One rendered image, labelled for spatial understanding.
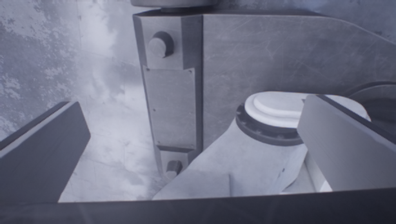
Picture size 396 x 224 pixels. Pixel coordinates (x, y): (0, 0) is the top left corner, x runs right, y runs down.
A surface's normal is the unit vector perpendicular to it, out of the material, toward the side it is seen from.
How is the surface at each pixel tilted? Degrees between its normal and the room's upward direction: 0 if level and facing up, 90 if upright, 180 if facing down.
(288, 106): 90
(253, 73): 0
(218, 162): 90
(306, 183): 90
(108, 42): 0
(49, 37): 0
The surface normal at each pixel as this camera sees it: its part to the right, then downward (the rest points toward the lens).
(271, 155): -0.01, -0.85
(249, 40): -0.16, 0.52
